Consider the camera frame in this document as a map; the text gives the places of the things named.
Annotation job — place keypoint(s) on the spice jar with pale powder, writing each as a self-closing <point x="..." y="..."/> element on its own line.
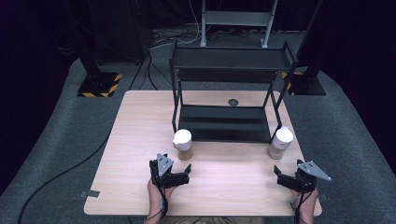
<point x="281" y="138"/>

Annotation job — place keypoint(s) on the grey tape piece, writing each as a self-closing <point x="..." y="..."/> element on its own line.
<point x="90" y="193"/>
<point x="323" y="196"/>

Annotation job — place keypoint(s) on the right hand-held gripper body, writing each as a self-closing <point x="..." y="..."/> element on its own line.
<point x="306" y="182"/>

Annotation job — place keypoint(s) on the spice jar with orange powder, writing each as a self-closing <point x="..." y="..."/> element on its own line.
<point x="183" y="141"/>

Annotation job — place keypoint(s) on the dark cabinet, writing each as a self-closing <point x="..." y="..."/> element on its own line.
<point x="121" y="31"/>

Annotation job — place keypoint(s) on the silver metal stand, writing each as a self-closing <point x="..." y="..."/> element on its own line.
<point x="236" y="18"/>

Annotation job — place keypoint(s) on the person's right hand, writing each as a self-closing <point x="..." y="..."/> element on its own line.
<point x="308" y="200"/>

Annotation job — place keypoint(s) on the black metal shelf rack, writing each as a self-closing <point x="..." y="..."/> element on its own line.
<point x="224" y="124"/>

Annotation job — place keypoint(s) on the black stand with striped base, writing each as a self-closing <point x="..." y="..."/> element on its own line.
<point x="99" y="84"/>

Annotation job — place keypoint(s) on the person's left hand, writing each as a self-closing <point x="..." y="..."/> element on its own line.
<point x="155" y="196"/>

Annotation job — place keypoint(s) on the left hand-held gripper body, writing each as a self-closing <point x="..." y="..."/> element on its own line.
<point x="165" y="165"/>

